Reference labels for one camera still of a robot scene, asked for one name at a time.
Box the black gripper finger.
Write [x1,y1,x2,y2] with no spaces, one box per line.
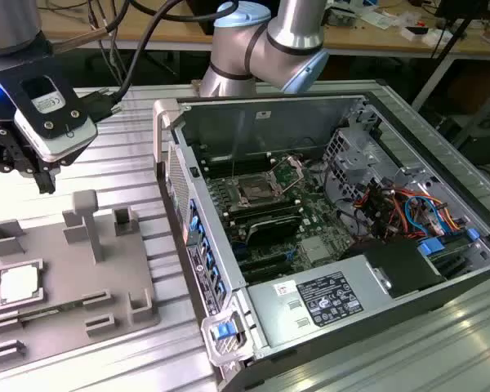
[33,161,59,195]

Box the silver CPU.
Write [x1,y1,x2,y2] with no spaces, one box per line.
[0,267,42,303]

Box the black RAM slot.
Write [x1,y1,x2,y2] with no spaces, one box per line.
[228,197,298,216]
[202,153,270,173]

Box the CPU socket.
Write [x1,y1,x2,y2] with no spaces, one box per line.
[234,173,281,207]

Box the grey parts rack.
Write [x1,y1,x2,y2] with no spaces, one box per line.
[0,189,163,367]

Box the green RAM stick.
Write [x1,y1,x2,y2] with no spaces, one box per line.
[19,300,85,323]

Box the wooden desk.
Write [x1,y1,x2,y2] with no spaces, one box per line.
[40,0,490,60]

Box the blue case latch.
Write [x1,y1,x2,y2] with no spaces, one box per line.
[211,323,234,341]

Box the black graphics card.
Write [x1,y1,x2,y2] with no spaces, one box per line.
[244,215,302,247]

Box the metal socket cover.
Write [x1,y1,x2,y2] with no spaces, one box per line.
[269,154,310,194]

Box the grey power supply unit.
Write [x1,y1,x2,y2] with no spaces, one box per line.
[244,261,393,348]

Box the silver chipset heatsink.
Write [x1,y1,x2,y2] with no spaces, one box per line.
[301,235,332,263]

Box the green motherboard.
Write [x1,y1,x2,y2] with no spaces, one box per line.
[203,153,367,287]

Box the perforated metal drive cage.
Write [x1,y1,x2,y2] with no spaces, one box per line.
[321,127,393,193]

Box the open black PC case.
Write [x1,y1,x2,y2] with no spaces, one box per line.
[153,79,490,392]

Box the black drive cover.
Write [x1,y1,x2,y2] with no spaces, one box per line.
[342,238,448,299]

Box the blue disk carrier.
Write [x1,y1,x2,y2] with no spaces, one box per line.
[417,238,445,259]

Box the white box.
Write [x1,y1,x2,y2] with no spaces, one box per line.
[399,24,454,45]

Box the black stand pole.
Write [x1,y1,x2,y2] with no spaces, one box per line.
[428,0,489,60]

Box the black computer tower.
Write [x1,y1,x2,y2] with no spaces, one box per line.
[451,116,490,167]

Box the grey case handle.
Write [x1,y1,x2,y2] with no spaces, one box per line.
[153,99,191,163]

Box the orange red wire bundle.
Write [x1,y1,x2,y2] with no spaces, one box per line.
[353,183,470,242]

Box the blue wire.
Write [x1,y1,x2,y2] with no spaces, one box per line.
[403,195,461,236]

